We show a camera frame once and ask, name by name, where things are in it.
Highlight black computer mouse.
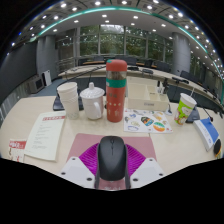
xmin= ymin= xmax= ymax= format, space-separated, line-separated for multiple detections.
xmin=97 ymin=135 xmax=128 ymax=182

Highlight pink mouse pad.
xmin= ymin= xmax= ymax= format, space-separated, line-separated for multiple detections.
xmin=66 ymin=133 xmax=158 ymax=192

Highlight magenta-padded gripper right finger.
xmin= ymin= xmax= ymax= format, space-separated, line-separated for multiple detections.
xmin=125 ymin=143 xmax=166 ymax=190

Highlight dark office chairs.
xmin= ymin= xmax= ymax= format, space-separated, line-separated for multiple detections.
xmin=78 ymin=54 xmax=223 ymax=108

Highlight white lidded mug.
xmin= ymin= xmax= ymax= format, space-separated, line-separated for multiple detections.
xmin=79 ymin=82 xmax=106 ymax=121

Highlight black desk microphone console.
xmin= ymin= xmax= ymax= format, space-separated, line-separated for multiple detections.
xmin=52 ymin=95 xmax=85 ymax=112
xmin=185 ymin=106 xmax=202 ymax=124

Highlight red drink bottle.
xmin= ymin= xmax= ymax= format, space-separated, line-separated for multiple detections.
xmin=105 ymin=59 xmax=128 ymax=123

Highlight white printed paper sheet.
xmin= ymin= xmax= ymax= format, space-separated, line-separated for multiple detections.
xmin=23 ymin=110 xmax=67 ymax=162

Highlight colourful sticker sheet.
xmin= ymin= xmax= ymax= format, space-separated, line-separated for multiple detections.
xmin=123 ymin=107 xmax=174 ymax=134

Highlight blue and white book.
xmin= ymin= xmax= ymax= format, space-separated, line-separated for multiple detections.
xmin=193 ymin=117 xmax=221 ymax=152

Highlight beige open box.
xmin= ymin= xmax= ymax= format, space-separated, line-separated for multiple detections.
xmin=127 ymin=77 xmax=170 ymax=112

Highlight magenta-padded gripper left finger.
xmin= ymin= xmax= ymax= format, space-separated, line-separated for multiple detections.
xmin=59 ymin=143 xmax=101 ymax=190

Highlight green printed paper cup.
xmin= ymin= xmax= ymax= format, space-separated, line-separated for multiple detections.
xmin=173 ymin=92 xmax=198 ymax=126

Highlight stacked white paper cups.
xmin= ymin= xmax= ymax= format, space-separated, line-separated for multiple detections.
xmin=56 ymin=81 xmax=81 ymax=120

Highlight ceiling lights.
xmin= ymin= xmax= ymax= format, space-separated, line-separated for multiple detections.
xmin=9 ymin=0 xmax=224 ymax=73

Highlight red and white leaflet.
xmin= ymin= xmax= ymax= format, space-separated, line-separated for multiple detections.
xmin=7 ymin=138 xmax=28 ymax=163

